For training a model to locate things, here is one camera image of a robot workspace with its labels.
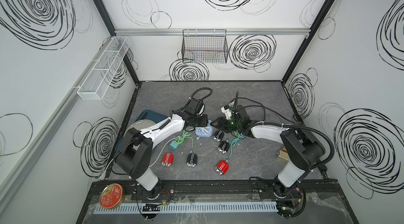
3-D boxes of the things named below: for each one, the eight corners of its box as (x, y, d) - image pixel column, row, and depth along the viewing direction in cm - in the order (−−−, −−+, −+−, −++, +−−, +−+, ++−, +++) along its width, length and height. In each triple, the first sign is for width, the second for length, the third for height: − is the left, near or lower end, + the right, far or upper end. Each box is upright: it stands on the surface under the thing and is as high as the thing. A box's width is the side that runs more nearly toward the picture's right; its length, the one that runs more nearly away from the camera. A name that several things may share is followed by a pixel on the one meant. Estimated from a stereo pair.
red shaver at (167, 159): (162, 166, 83) (161, 164, 80) (164, 154, 87) (163, 152, 84) (172, 166, 83) (171, 164, 80) (174, 154, 87) (173, 152, 84)
